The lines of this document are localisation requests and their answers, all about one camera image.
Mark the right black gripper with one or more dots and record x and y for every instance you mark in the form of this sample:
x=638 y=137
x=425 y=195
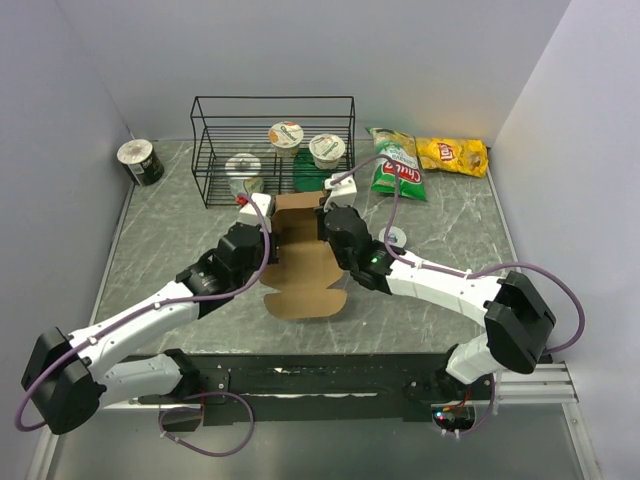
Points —
x=322 y=232

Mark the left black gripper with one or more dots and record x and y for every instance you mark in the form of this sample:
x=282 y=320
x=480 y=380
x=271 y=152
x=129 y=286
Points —
x=272 y=249

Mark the brown cardboard box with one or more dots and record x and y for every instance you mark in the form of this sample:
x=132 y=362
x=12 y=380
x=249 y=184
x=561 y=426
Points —
x=306 y=270

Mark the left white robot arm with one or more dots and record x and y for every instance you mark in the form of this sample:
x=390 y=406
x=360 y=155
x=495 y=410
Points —
x=70 y=377

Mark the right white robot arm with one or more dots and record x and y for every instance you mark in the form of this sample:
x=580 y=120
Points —
x=517 y=321

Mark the green lidded brown jar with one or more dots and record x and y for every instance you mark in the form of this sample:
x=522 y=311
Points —
x=306 y=176

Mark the pale yogurt cup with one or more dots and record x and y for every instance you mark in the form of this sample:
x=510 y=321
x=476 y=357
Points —
x=244 y=174

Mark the green Chuba chips bag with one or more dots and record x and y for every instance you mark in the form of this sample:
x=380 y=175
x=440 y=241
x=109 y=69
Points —
x=397 y=162

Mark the orange yogurt cup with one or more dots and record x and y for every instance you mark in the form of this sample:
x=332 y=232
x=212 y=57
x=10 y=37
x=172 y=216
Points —
x=286 y=138

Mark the black chips can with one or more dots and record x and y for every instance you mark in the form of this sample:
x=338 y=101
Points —
x=140 y=160

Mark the yellow Lays chips bag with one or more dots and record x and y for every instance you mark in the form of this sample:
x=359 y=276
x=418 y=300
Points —
x=463 y=156

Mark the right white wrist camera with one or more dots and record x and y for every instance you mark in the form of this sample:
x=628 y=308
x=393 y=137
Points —
x=341 y=190

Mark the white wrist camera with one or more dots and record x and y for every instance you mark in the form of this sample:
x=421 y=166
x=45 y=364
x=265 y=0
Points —
x=258 y=211
x=341 y=190

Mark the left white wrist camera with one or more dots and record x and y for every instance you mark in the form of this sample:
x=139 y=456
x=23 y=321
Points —
x=258 y=211

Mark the black wire rack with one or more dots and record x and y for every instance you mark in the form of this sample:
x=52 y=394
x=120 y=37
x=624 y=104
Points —
x=224 y=126

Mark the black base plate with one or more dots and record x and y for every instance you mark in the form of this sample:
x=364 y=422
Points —
x=321 y=387

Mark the aluminium rail frame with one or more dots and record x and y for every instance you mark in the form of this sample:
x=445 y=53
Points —
x=549 y=383

